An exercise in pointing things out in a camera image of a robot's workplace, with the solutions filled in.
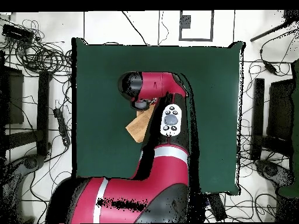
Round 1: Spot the black tripod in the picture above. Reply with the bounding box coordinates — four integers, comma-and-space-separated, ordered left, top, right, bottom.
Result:
249, 9, 299, 43

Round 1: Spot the dark green table cloth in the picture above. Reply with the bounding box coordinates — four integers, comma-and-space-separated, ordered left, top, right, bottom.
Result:
71, 37, 246, 196

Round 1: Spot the black power strip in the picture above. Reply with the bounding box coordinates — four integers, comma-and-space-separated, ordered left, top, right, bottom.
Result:
53, 107, 71, 147
207, 193, 228, 222

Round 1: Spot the thin black cable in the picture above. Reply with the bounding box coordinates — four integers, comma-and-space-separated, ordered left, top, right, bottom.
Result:
158, 10, 169, 46
121, 10, 148, 46

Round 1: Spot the black electronics box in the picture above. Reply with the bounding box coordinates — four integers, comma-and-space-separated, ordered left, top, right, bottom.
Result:
1, 23, 35, 44

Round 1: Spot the dark box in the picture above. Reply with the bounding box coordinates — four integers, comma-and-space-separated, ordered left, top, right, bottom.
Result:
0, 66, 25, 125
266, 79, 295, 141

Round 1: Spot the black stand base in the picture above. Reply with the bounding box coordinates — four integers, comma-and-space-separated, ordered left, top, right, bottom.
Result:
255, 159, 295, 187
2, 153, 46, 211

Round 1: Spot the black power adapter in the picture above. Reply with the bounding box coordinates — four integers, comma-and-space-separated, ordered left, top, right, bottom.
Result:
264, 62, 279, 75

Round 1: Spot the dark grey square patch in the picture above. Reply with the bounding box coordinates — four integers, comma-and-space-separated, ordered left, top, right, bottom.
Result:
180, 15, 192, 29

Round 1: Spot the orange terry towel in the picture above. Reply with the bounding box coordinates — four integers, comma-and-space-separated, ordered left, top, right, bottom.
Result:
125, 104, 157, 144

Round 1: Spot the grey square frame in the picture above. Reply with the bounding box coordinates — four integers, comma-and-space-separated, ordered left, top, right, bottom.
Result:
179, 10, 214, 42

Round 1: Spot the tangled black cable bundle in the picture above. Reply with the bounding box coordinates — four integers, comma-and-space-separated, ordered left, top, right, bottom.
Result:
238, 59, 295, 164
0, 19, 73, 78

